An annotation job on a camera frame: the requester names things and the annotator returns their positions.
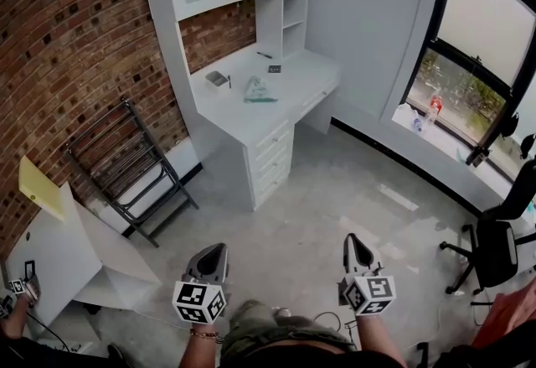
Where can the black framed window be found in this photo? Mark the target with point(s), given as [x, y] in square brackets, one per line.
[439, 1]

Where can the clear teal-edged plastic bag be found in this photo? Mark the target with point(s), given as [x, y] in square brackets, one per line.
[259, 91]

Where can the blue label plastic bottle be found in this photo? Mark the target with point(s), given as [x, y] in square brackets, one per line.
[417, 124]

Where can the yellow board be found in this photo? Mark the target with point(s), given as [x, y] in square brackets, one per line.
[39, 188]

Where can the black square card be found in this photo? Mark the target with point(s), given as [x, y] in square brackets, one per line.
[274, 69]

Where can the another person's forearm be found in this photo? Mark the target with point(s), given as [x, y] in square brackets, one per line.
[14, 322]

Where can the person's camouflage shorts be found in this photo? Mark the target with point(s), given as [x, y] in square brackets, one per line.
[259, 324]

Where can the white desk with hutch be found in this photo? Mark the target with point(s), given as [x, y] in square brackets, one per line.
[251, 115]

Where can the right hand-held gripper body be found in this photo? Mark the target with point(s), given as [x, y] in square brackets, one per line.
[370, 293]

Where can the person's left forearm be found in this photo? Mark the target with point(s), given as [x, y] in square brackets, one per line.
[201, 351]

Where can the person's black shirt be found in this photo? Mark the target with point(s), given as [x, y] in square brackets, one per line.
[301, 356]

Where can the red label plastic bottle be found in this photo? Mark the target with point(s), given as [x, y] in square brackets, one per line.
[436, 104]

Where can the white side table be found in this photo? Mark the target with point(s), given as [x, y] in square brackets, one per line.
[63, 249]

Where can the red cloth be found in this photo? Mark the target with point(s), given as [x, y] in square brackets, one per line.
[511, 312]

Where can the blue pen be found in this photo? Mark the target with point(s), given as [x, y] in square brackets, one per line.
[229, 81]

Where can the grey pen holder box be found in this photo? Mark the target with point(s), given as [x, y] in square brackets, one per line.
[215, 78]

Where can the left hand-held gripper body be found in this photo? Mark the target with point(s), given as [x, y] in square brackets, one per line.
[197, 299]

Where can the black office chair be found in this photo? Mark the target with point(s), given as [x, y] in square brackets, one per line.
[496, 253]

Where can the black marker pen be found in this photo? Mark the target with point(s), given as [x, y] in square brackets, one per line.
[264, 54]

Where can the black metal rack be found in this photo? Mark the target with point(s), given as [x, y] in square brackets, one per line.
[144, 194]

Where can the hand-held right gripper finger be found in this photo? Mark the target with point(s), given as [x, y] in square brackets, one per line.
[349, 261]
[370, 259]

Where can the person's right forearm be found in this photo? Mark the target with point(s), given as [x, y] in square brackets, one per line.
[377, 341]

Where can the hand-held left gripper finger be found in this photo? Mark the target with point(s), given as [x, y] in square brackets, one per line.
[225, 265]
[203, 263]

